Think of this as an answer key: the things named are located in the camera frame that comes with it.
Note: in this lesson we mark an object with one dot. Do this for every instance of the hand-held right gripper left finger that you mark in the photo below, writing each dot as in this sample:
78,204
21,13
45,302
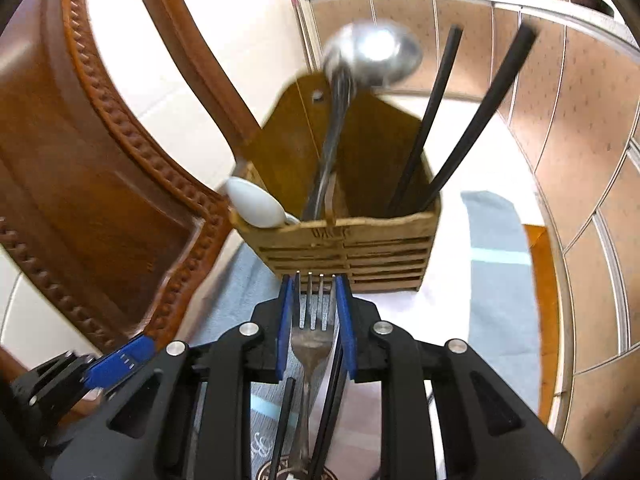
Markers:
286,330

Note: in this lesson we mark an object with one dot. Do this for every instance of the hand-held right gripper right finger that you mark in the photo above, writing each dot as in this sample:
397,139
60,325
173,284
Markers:
346,330

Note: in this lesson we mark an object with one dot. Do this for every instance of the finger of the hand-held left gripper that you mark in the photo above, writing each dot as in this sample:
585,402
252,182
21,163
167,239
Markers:
120,360

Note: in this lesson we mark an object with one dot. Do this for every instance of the metal fork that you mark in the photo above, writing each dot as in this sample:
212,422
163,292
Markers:
310,355

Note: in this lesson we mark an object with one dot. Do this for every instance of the wooden utensil holder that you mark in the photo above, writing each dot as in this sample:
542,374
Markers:
380,260

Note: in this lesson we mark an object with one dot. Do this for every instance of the white plastic spoon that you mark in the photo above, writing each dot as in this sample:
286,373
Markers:
255,205

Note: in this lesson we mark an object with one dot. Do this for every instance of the large metal spoon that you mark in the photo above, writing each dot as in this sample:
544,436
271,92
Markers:
375,55

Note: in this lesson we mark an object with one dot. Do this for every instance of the plaid cloth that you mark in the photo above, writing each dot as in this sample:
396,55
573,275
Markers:
450,310

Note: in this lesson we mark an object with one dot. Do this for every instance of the carved wooden chair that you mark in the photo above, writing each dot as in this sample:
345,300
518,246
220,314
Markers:
75,185

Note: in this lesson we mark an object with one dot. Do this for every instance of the wooden low table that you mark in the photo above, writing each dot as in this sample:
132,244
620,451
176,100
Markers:
542,310

